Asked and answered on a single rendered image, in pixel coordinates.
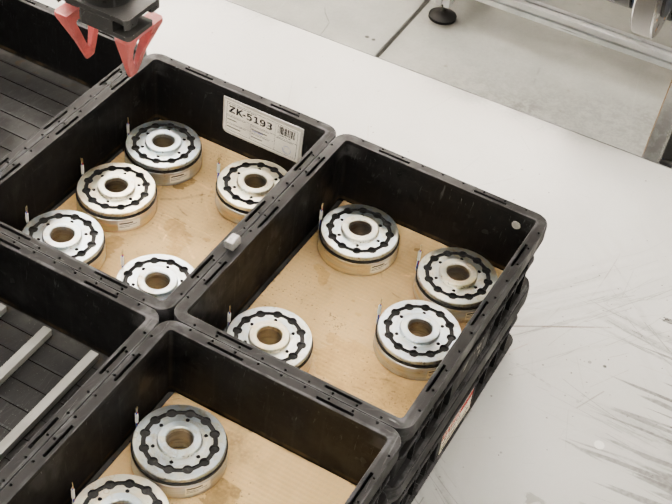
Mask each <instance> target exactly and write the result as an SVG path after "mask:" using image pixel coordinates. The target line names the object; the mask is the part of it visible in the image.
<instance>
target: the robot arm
mask: <svg viewBox="0 0 672 504"><path fill-rule="evenodd" d="M63 1H65V3H63V4H62V5H61V6H59V7H58V8H56V9H55V17H56V18H57V19H58V20H59V22H60V23H61V24H62V26H63V27H64V28H65V29H66V31H67V32H68V33H69V34H70V36H71V37H72V38H73V40H74V41H75V43H76V44H77V46H78V47H79V49H80V50H81V52H82V54H83V55H84V57H85V58H86V59H88V58H89V57H91V56H92V55H93V54H94V53H95V48H96V43H97V36H98V30H100V31H103V32H105V33H107V34H110V35H112V36H114V37H115V43H116V46H117V49H118V51H119V54H120V57H121V60H122V62H123V65H124V68H125V70H126V73H127V75H128V77H130V78H131V77H133V76H134V75H135V74H136V73H137V72H138V70H139V67H140V65H141V62H142V59H143V57H144V54H145V51H146V49H147V47H148V45H149V44H150V42H151V40H152V39H153V37H154V35H155V34H156V32H157V30H158V29H159V27H160V25H161V24H162V22H163V17H162V15H160V14H157V13H155V12H154V11H156V10H157V9H158V8H159V7H160V0H63ZM147 11H148V13H146V12H147ZM145 13H146V14H145ZM143 14H145V15H144V16H142V15H143ZM78 19H80V22H82V23H84V24H86V25H88V42H87V43H86V41H85V39H84V37H83V35H82V33H81V31H80V29H79V27H78V25H77V20H78ZM138 40H139V42H138V46H137V49H136V53H135V57H134V61H133V53H134V48H135V46H136V43H137V41H138Z"/></svg>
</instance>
